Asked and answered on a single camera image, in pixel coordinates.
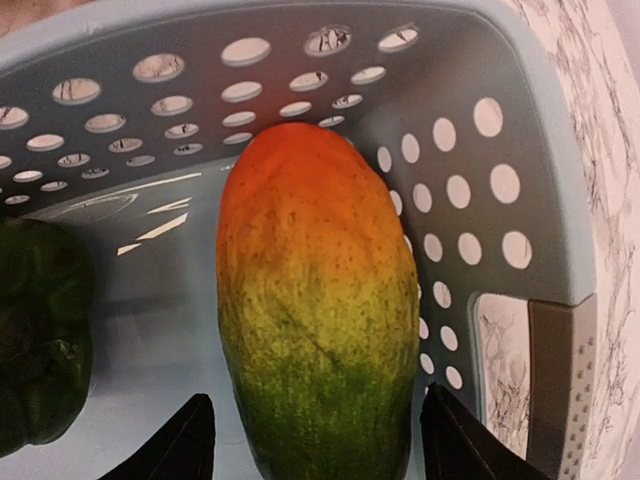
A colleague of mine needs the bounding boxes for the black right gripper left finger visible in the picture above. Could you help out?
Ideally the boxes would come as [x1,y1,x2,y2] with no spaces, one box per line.
[102,393,216,480]

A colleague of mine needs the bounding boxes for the green orange toy mango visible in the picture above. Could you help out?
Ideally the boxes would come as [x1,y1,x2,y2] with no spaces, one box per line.
[216,122,419,479]

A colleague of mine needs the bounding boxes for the green toy bell pepper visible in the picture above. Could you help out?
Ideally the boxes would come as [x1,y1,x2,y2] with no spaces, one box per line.
[1,217,95,456]

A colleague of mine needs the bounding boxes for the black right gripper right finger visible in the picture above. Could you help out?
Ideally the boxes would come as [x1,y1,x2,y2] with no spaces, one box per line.
[422,383,548,480]

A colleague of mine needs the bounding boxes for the grey plastic basket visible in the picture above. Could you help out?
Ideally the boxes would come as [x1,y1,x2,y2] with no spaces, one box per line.
[1,1,597,479]

